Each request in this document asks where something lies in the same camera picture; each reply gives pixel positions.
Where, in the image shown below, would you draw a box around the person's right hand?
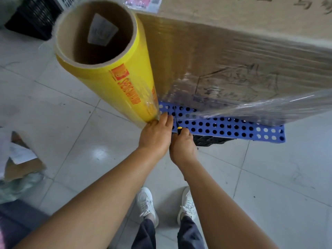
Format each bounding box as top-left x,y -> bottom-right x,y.
169,128 -> 199,167

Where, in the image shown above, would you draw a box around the person's left hand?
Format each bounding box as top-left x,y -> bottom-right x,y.
137,112 -> 174,160

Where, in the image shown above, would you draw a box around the yellow stretch film roll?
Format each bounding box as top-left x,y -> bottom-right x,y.
53,0 -> 160,127

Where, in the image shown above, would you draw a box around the large brown cardboard box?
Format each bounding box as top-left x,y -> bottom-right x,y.
135,0 -> 332,125

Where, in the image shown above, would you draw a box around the person's right forearm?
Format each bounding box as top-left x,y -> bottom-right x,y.
179,158 -> 279,249

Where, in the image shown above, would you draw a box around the person's left forearm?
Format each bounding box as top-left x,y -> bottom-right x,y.
14,147 -> 161,249

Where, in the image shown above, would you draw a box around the person's right shoe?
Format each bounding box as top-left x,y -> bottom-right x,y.
177,186 -> 197,226

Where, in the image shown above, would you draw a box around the person's shoe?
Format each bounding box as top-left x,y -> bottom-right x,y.
137,187 -> 159,228
177,186 -> 197,226

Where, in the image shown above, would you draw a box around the person's left shoe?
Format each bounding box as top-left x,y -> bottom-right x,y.
137,187 -> 159,228

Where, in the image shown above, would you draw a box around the person's grey trousers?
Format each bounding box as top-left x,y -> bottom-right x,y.
131,216 -> 205,249

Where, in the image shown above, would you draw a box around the black plastic crate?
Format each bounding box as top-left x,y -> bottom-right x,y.
193,135 -> 234,147
4,0 -> 63,41

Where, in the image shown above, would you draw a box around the blue perforated plastic pallet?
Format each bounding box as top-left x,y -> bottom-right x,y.
157,101 -> 286,144

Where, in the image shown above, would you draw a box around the white paper sheet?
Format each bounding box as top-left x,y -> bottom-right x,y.
0,142 -> 37,179

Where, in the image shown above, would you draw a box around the green fabric sack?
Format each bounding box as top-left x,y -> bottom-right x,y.
0,127 -> 47,205

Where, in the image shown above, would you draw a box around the dark metal shelving unit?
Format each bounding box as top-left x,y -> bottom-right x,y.
0,199 -> 50,249

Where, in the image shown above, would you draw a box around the white plastic basket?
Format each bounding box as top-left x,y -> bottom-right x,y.
52,0 -> 81,11

